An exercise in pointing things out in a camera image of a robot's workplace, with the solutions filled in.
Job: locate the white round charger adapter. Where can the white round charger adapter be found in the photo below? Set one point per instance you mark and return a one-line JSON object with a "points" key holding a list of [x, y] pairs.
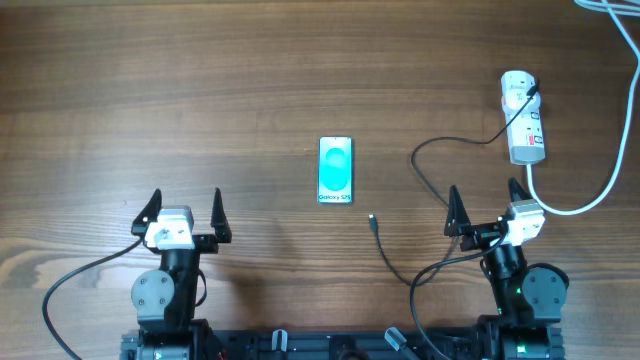
{"points": [[516, 99]]}

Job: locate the turquoise Galaxy S25 smartphone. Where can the turquoise Galaxy S25 smartphone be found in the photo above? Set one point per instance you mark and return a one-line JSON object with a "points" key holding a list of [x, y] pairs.
{"points": [[335, 170]]}

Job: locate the white power strip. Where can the white power strip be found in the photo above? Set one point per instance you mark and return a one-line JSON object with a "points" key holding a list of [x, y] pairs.
{"points": [[525, 131]]}

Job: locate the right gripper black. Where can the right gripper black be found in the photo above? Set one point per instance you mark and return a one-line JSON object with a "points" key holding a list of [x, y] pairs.
{"points": [[459, 221]]}

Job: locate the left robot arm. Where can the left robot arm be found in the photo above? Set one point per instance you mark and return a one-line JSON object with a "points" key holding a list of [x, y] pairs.
{"points": [[165, 298]]}

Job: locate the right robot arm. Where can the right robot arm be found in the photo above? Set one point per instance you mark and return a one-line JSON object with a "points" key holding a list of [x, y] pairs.
{"points": [[528, 297]]}

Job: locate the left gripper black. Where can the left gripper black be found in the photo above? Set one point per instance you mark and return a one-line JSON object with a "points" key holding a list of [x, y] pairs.
{"points": [[206, 243]]}

